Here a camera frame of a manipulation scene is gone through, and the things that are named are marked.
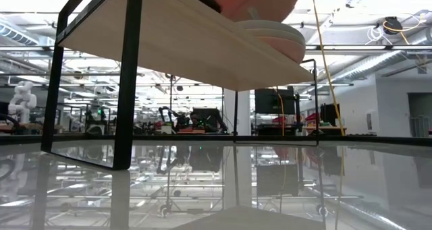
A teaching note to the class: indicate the black background robot arm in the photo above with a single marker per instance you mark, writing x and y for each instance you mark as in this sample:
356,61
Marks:
167,113
221,122

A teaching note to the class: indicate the black stand pole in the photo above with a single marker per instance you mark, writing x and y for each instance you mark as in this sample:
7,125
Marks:
171,91

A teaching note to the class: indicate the black equipment box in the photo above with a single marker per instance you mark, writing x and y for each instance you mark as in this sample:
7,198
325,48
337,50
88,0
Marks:
207,113

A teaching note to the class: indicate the white building pillar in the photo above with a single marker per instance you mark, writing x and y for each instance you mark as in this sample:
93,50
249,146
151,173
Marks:
243,108

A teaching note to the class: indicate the large black monitor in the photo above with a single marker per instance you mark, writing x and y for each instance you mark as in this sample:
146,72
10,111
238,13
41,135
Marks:
270,102

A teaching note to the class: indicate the small white box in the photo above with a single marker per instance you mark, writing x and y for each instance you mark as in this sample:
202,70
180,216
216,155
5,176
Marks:
166,129

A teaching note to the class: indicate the red object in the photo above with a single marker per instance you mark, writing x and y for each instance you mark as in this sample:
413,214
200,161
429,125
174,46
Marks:
312,117

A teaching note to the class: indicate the small black monitor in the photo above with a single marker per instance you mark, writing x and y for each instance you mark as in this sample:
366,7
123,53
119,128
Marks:
329,114

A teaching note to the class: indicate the wooden desk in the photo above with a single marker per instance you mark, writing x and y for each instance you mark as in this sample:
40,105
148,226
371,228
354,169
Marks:
324,129

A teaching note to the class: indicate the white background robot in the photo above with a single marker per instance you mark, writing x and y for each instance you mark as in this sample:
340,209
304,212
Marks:
22,102

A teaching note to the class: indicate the black office chair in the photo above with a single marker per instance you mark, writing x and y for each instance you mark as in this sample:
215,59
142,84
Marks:
3,108

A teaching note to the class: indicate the grey metal railing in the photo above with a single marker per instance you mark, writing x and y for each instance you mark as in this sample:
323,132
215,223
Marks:
420,127

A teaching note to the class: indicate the wooden shelf with black frame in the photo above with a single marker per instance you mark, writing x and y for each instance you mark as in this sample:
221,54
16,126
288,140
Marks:
189,54

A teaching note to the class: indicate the silver ceiling duct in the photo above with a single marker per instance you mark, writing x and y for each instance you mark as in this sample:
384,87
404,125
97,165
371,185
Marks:
378,63

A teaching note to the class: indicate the black ceiling camera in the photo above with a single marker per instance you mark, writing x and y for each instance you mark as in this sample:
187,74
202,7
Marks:
392,25

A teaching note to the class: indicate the black table edge rail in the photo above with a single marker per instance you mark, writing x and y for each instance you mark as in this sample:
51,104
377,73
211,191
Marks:
388,139

